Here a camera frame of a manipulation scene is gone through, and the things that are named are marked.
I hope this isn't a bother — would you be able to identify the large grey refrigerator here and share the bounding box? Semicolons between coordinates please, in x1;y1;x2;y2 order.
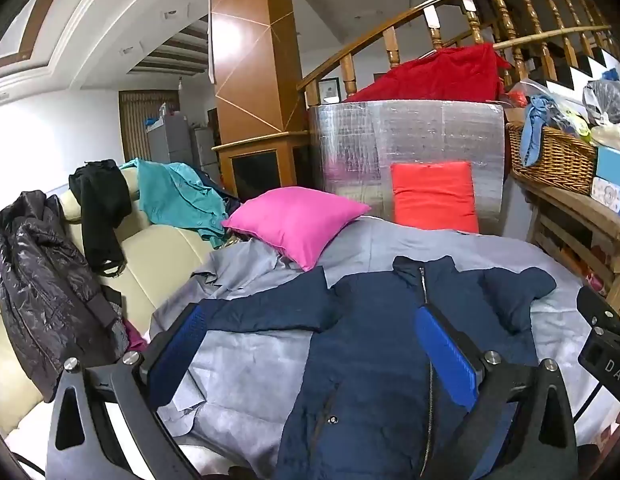
146;112;193;165

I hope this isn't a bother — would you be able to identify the wooden table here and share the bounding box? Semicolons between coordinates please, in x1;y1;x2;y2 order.
510;170;620;323

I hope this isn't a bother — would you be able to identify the blue cloth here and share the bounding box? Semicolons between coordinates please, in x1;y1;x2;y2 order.
520;95;560;167

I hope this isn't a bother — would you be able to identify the wooden stair railing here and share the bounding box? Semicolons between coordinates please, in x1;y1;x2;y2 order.
296;0;620;106

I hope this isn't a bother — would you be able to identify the pink pillow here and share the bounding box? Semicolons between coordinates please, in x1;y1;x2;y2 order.
222;186;371;272

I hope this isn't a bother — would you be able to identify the wicker basket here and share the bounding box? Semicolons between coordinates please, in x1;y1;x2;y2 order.
506;121;598;197

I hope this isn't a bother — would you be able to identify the black cable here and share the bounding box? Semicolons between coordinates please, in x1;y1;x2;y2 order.
572;382;608;433
10;452;47;480

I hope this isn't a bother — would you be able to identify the black white staircase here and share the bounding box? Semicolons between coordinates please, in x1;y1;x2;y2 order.
527;35;620;96

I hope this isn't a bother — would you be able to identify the white patterned box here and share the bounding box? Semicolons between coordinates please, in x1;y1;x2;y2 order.
590;176;620;221

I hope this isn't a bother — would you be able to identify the teal garment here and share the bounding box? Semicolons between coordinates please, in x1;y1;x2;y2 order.
119;158;231;250

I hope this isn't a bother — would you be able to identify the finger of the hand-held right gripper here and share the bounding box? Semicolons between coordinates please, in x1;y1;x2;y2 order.
576;285;620;336

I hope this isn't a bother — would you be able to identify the silver foil panel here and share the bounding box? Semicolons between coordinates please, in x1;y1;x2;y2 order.
307;100;508;236

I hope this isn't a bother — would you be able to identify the white plastic bag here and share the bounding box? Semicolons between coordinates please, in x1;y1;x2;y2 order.
590;124;620;153

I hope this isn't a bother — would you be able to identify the black shiny puffer jacket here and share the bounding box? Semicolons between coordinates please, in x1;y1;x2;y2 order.
0;190;131;403

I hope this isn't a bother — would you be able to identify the wooden column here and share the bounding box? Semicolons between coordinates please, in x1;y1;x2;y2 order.
208;0;313;203

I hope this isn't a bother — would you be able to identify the magenta cloth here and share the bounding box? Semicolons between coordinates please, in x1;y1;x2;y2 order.
124;320;150;353

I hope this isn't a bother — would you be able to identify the framed picture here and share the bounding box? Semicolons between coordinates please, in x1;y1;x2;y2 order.
318;77;341;106

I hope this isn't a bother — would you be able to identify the brown curtain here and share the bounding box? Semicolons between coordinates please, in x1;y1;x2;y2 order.
118;90;181;163

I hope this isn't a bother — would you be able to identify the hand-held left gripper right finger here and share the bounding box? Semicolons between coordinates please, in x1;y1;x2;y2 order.
414;305;579;480

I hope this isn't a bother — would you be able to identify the red cloth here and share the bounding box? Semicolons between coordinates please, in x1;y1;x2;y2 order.
347;42;513;103

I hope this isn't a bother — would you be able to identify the black garment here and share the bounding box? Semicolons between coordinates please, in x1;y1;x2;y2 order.
68;159;133;277

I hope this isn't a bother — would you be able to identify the yellow green cloth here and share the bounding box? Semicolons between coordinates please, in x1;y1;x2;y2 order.
560;105;590;138

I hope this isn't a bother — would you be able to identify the orange-red pillow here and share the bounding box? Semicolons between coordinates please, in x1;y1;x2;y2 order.
390;161;480;234

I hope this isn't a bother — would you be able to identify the grey plastic bag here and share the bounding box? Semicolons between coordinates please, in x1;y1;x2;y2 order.
583;79;620;126

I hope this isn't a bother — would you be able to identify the grey blanket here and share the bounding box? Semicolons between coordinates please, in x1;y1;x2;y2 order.
150;215;620;480

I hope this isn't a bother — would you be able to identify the cream leather sofa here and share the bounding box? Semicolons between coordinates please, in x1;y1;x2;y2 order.
0;167;215;438

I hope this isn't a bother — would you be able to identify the small grey refrigerator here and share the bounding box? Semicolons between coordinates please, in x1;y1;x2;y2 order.
191;126;221;171

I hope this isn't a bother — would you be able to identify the dark blue garment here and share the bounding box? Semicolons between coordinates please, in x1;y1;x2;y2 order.
197;169;243;216

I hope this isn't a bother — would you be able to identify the navy blue jacket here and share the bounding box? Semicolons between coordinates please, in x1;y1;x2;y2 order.
197;255;558;480

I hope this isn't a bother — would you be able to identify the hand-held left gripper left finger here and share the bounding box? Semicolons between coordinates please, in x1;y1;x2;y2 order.
46;302;211;480

